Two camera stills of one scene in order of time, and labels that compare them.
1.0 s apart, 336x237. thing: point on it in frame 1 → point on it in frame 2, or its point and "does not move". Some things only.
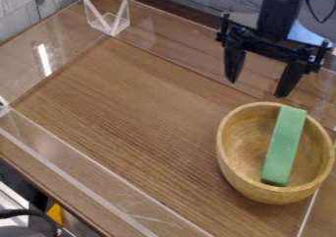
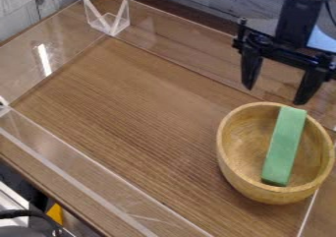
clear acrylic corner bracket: (108, 23) does not move
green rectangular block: (280, 158) does not move
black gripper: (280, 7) → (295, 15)
